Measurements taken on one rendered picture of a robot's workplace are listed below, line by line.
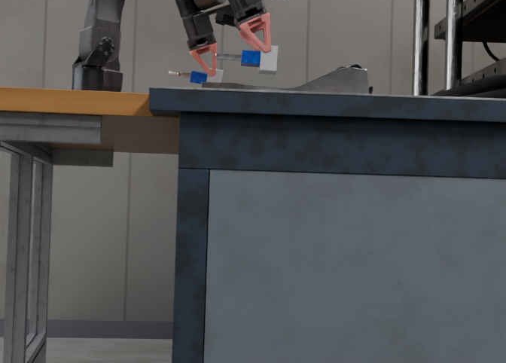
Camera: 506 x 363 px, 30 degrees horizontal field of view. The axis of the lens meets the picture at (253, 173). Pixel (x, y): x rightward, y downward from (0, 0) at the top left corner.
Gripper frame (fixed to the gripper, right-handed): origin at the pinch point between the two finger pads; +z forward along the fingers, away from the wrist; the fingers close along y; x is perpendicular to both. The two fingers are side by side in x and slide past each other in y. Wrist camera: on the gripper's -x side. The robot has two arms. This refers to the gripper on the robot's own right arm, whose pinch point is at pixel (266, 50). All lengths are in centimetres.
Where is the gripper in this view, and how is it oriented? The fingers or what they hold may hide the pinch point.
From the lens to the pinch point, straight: 204.5
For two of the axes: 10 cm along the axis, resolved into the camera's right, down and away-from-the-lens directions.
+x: -9.1, 4.2, -0.6
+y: -0.5, 0.5, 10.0
